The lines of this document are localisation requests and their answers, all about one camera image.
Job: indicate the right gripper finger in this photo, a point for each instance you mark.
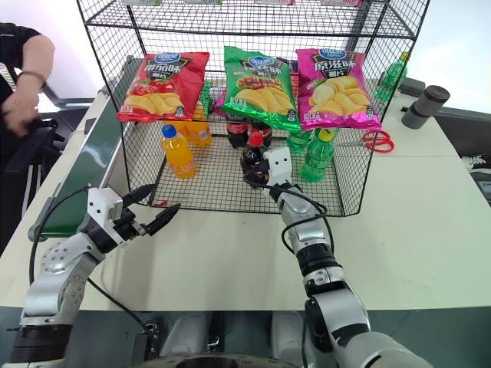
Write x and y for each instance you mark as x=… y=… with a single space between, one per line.
x=256 y=182

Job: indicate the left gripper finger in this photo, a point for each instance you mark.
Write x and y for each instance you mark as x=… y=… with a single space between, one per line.
x=165 y=217
x=138 y=193

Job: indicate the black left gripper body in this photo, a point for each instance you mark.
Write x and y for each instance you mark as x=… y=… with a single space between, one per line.
x=128 y=228

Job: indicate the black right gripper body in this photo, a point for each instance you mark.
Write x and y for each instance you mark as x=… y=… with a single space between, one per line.
x=264 y=170

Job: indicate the cola bottle red cap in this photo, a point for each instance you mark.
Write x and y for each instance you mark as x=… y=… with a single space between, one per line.
x=251 y=157

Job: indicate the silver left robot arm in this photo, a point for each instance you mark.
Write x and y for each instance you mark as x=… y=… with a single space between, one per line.
x=61 y=276

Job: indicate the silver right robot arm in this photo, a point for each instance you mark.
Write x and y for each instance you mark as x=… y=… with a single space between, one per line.
x=330 y=276

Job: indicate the person's bare forearm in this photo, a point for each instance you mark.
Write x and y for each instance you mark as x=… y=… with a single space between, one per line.
x=38 y=57

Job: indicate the green conveyor belt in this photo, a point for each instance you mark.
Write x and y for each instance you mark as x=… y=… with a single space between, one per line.
x=92 y=153

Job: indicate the person's bare hand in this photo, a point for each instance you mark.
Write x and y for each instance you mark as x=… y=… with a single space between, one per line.
x=21 y=109

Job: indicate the green soda bottle yellow cap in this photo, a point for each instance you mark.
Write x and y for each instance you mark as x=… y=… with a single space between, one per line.
x=316 y=159

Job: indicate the orange soda bottle blue cap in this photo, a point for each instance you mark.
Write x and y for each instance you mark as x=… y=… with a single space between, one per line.
x=179 y=157

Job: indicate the green potato chips bag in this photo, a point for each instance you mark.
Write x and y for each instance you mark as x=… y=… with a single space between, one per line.
x=261 y=90

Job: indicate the magenta potato chips bag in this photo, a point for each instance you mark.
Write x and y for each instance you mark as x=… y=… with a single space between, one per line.
x=333 y=92

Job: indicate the red potato chips bag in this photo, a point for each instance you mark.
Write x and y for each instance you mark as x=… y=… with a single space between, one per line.
x=161 y=90

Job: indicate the dark purple packet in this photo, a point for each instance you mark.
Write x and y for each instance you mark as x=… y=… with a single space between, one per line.
x=287 y=65

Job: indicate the black stand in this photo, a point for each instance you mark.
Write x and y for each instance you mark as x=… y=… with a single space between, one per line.
x=30 y=153

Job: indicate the black wristband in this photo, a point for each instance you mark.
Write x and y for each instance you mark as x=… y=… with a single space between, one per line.
x=32 y=76

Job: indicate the grey machine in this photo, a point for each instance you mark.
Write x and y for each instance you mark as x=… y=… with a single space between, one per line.
x=412 y=87

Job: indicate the dark grey cylinder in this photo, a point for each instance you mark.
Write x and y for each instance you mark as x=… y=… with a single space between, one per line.
x=424 y=107

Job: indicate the person in black shirt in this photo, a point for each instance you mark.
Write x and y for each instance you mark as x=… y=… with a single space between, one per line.
x=9 y=50

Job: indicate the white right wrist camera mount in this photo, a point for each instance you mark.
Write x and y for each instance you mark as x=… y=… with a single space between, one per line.
x=279 y=163

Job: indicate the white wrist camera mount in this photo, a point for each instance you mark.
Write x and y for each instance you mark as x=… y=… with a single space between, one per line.
x=100 y=205
x=279 y=163

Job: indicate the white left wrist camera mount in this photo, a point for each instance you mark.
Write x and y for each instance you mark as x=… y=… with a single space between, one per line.
x=100 y=205

